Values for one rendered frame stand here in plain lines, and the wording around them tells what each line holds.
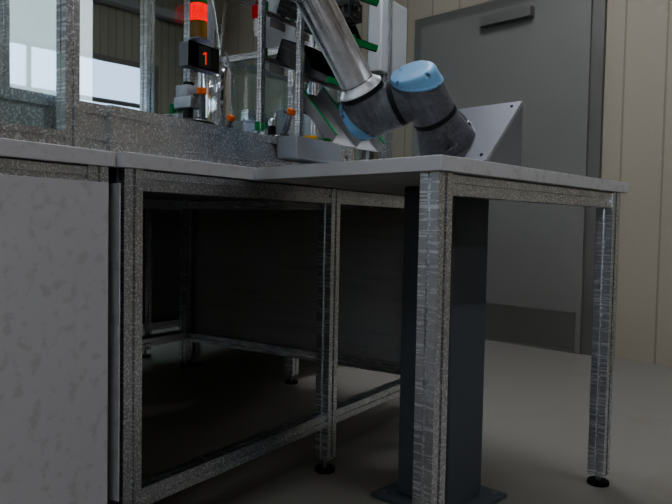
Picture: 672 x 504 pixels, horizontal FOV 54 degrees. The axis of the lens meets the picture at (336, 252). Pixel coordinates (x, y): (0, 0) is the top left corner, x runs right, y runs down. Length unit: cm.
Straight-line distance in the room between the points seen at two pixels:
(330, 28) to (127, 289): 76
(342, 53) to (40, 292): 87
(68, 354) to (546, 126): 337
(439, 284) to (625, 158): 286
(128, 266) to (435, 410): 66
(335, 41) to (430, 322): 73
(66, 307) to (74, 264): 8
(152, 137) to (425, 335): 72
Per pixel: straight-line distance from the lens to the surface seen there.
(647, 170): 398
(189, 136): 156
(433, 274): 125
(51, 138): 131
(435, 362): 127
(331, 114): 236
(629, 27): 416
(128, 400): 140
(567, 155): 411
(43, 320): 127
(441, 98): 166
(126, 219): 135
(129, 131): 145
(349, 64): 165
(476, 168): 132
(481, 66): 449
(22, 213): 124
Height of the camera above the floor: 73
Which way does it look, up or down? 2 degrees down
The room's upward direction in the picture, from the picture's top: 1 degrees clockwise
